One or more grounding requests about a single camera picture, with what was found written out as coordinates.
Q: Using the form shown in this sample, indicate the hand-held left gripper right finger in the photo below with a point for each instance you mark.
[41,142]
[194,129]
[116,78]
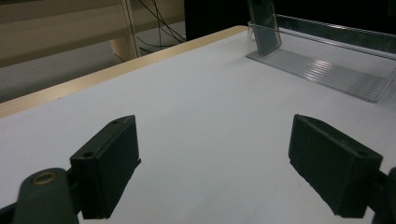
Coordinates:
[333,168]

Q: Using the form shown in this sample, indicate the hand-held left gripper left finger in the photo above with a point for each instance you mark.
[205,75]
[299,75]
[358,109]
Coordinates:
[106,168]

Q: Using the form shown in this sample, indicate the white table mat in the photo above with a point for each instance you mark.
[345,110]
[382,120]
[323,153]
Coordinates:
[202,109]

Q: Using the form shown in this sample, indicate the grey phone case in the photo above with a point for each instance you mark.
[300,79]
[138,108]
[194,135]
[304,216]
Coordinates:
[264,28]

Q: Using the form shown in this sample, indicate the black curtain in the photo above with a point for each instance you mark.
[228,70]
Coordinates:
[218,15]

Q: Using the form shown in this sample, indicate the beige wooden shelf unit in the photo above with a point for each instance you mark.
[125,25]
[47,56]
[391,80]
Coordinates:
[62,31]

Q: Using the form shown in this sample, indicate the clear acrylic display stand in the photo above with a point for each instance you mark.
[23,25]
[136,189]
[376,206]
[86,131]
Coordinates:
[327,71]

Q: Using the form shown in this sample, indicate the transparent phone case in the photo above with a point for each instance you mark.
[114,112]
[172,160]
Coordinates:
[251,34]

